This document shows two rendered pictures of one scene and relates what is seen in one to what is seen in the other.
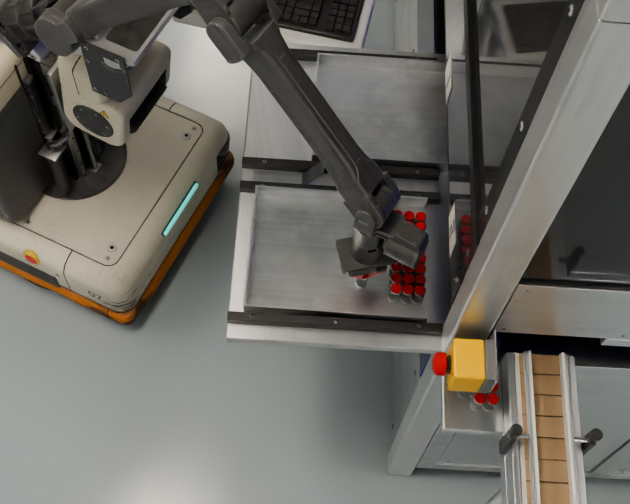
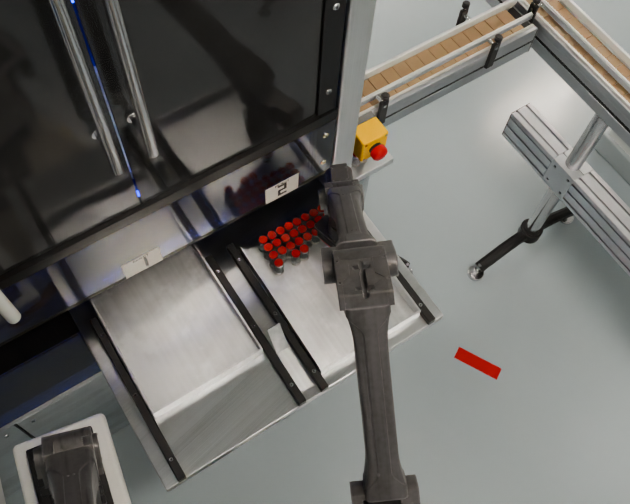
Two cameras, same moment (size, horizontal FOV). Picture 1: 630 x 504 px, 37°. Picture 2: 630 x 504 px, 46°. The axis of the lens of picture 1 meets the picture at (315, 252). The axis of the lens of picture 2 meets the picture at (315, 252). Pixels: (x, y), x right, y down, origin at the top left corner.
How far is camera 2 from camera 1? 134 cm
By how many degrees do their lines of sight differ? 47
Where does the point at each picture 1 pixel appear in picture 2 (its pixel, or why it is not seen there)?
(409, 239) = (345, 171)
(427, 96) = (133, 309)
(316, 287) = not seen: hidden behind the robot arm
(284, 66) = (359, 227)
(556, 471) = (379, 82)
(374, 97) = (162, 348)
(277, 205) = (318, 352)
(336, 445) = not seen: hidden behind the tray
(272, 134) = (256, 402)
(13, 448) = not seen: outside the picture
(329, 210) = (294, 314)
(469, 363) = (373, 128)
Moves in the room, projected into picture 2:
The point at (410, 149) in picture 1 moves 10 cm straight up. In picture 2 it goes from (196, 291) to (191, 273)
